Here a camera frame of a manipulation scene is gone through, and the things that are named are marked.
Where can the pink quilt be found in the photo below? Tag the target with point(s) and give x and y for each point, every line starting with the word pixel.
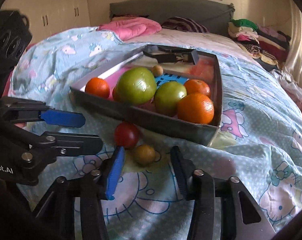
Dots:
pixel 131 28

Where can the small green fruit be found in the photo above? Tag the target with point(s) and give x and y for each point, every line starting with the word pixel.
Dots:
pixel 168 96

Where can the grey bed headboard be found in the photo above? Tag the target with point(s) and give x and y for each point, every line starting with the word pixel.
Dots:
pixel 213 15

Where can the large orange tangerine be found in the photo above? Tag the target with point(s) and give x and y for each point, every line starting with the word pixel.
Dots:
pixel 197 86

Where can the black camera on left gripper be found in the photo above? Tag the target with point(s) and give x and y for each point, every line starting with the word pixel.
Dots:
pixel 15 36

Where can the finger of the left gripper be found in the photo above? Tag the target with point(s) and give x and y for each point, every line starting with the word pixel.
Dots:
pixel 66 144
pixel 16 110

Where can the small brown longan fruit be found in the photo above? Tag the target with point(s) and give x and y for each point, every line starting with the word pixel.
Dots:
pixel 157 70

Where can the pile of folded clothes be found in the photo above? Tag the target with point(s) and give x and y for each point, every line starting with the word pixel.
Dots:
pixel 265 45

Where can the cream curtain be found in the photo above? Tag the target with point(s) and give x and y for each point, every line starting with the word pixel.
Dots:
pixel 293 64

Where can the red tomato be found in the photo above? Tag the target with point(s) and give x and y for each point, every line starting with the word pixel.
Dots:
pixel 126 135

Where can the white wardrobe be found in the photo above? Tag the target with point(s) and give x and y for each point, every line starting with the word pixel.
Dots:
pixel 49 17

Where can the black gripper part in box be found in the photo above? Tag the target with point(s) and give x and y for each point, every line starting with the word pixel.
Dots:
pixel 174 56

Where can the orange tangerine front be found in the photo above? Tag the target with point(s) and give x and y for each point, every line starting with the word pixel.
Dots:
pixel 196 108

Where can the white plastic bag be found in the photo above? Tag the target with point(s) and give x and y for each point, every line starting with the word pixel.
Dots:
pixel 288 83

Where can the large green fruit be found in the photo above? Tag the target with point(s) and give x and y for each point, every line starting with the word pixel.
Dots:
pixel 136 86

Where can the Hello Kitty blue quilt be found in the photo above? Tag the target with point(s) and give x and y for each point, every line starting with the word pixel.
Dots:
pixel 259 140

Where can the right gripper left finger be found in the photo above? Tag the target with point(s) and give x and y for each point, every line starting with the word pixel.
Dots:
pixel 99 185

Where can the orange tangerine top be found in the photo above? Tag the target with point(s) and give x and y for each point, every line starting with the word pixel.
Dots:
pixel 98 87

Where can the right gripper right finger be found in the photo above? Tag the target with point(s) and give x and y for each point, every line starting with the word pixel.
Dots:
pixel 196 185

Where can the pink Chinese workbook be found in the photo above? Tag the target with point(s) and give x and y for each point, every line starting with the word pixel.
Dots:
pixel 112 78

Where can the striped purple pillow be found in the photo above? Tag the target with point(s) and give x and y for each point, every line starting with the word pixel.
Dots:
pixel 184 24

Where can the small yellow-brown fruit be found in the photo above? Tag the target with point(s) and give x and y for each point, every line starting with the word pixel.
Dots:
pixel 144 155

